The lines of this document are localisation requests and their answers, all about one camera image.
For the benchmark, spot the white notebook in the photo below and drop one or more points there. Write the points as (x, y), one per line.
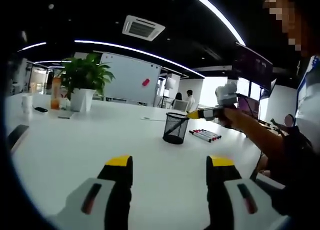
(70, 114)

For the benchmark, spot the short ceiling light strip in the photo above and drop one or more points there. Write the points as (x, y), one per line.
(32, 47)

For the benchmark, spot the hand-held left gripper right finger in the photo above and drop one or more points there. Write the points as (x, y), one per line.
(222, 190)

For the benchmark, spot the ceiling air conditioner vent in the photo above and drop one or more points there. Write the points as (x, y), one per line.
(143, 27)

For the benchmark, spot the dark hanging display panel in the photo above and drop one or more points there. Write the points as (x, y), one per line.
(252, 64)

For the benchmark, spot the green potted plant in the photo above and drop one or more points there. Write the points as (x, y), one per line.
(85, 74)

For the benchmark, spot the red cap whiteboard marker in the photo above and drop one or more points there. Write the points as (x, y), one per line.
(203, 135)

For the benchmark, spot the grey monitor screen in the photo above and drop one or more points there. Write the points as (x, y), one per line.
(170, 83)

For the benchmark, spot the red whiteboard eraser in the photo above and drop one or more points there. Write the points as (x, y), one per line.
(146, 82)

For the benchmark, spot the curved ceiling light strip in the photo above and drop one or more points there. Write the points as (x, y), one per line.
(135, 48)

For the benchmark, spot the black computer mouse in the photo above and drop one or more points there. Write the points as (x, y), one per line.
(41, 109)

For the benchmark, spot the blue cap whiteboard marker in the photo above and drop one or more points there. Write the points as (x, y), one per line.
(210, 133)

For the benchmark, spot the long ceiling light strip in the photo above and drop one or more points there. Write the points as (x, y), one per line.
(217, 14)

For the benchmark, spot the white mesh office chair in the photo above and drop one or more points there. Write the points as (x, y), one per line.
(180, 105)

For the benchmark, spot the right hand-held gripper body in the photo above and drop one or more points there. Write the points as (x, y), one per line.
(226, 93)

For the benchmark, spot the orange drink bottle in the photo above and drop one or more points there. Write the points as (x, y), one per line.
(55, 94)

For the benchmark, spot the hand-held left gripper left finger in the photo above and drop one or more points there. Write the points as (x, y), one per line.
(117, 190)

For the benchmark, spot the white paper cup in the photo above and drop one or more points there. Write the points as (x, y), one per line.
(27, 104)

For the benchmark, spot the blue bordered poster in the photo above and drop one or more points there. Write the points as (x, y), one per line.
(303, 69)

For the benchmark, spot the black mesh pen holder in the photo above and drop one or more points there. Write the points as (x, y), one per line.
(175, 133)

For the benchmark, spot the round ceiling sensor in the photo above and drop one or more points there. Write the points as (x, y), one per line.
(51, 6)

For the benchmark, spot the person's neck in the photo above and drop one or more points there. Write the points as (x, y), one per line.
(311, 22)

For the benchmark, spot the small white red figurine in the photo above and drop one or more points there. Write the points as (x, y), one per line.
(65, 102)

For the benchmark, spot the person's right hand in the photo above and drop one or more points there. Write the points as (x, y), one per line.
(235, 119)

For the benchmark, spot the white whiteboard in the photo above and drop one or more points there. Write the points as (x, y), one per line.
(130, 79)

